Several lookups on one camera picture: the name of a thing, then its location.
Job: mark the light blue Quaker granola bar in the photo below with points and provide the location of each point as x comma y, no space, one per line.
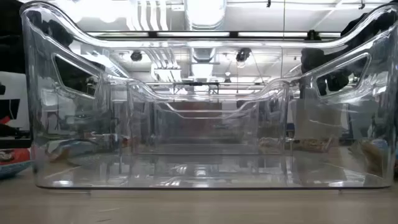
77,147

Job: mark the red ended granola bar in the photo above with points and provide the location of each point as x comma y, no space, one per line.
15,155

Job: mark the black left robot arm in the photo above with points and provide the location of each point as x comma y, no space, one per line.
12,31

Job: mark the large clear plastic bin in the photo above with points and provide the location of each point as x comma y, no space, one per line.
146,124
199,174

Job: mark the black ceiling spotlight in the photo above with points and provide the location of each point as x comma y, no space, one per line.
243,54
136,56

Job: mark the white plant pot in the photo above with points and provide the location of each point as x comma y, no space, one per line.
317,118

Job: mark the green cactus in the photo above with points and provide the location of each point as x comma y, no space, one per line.
312,35

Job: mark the small red object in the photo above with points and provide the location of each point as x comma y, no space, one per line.
4,119

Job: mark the silver ceiling air duct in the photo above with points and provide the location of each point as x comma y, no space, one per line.
205,14

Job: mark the black table edge frame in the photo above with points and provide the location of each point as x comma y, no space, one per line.
14,143

